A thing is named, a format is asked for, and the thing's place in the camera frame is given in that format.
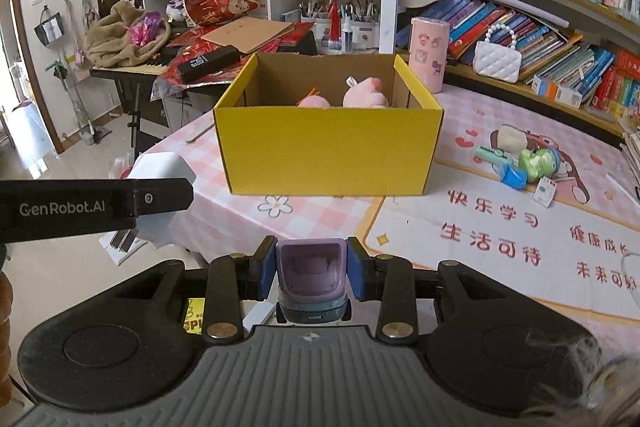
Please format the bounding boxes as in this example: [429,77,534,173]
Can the black long box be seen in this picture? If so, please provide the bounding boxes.
[177,45,242,84]

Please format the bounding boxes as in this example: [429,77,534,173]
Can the white quilted pearl handbag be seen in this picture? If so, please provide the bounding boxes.
[472,23,522,84]

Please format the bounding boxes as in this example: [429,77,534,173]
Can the teal toy comb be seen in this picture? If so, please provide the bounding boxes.
[473,145,507,166]

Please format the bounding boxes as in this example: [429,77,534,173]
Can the brown cardboard sheet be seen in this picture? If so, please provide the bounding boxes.
[199,17,296,56]

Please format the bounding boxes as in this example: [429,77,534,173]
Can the large pink plush toy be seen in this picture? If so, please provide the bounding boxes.
[342,76,390,108]

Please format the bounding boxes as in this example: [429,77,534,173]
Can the white tablecloth flap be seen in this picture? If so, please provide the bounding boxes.
[132,151,199,249]

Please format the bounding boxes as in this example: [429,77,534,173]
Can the pink cylindrical container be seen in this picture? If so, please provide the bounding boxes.
[408,16,450,94]

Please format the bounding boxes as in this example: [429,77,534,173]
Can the green toy figure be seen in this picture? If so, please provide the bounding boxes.
[517,146,557,184]

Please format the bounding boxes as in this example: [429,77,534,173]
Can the thin wooden stick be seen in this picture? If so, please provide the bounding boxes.
[184,126,217,144]

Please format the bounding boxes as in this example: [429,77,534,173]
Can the small pink plush toy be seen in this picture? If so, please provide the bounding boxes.
[298,87,332,108]

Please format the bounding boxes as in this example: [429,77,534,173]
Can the white pen holder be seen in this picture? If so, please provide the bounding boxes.
[298,9,331,43]
[348,16,380,53]

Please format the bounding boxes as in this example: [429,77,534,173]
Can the cartoon printed desk mat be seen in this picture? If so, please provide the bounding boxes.
[362,84,640,344]

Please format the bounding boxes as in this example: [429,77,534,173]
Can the cream soft toy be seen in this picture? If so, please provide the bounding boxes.
[492,125,527,154]

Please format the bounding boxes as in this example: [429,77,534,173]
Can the person's left forearm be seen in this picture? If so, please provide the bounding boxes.
[0,269,14,361]

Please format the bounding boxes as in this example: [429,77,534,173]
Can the red tassel ornament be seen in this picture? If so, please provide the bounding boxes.
[327,0,342,44]

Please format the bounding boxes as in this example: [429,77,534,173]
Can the red printed paper sheets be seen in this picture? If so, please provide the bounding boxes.
[152,21,319,100]

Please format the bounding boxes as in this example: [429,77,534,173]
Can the purple toy car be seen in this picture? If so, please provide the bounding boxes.
[275,237,351,326]

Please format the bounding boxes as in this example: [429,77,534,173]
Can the small white orange box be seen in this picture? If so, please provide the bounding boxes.
[531,74,585,109]

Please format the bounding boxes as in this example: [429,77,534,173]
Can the pink checked tablecloth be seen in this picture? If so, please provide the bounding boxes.
[132,109,387,259]

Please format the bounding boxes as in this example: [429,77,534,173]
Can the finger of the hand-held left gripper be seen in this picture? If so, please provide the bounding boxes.
[134,178,195,220]

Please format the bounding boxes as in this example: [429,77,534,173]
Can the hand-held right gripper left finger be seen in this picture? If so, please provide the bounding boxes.
[116,237,279,346]

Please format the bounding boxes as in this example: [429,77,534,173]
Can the yellow printed label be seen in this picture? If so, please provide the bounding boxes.
[182,296,207,337]

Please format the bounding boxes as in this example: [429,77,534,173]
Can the grey hanging tote bag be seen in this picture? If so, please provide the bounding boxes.
[33,5,64,48]

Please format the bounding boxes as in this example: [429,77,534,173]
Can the blue toy block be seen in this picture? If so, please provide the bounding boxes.
[499,163,529,192]

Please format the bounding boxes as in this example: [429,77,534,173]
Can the row of leaning colourful books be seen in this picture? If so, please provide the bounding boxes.
[419,0,640,118]

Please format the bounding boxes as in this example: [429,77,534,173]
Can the white rolled paper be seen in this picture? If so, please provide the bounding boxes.
[459,0,571,29]

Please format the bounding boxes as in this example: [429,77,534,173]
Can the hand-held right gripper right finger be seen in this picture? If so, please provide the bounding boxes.
[346,238,507,346]

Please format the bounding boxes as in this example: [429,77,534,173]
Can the black keyboard stand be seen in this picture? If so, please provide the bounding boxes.
[122,79,152,158]

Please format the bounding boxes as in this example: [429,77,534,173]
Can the white book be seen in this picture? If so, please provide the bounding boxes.
[106,226,147,267]

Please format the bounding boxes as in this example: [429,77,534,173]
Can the black electric keyboard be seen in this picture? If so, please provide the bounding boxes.
[91,49,251,84]

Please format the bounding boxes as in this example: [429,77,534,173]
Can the yellow cardboard box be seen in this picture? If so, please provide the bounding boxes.
[213,52,445,198]

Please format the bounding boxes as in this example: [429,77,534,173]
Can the brown plush blanket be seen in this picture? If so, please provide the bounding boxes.
[83,0,172,69]

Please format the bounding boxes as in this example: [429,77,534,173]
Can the magenta plastic bag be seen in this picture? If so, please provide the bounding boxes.
[127,14,169,47]

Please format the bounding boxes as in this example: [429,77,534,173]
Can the white printed tag card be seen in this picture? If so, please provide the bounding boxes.
[532,179,560,209]

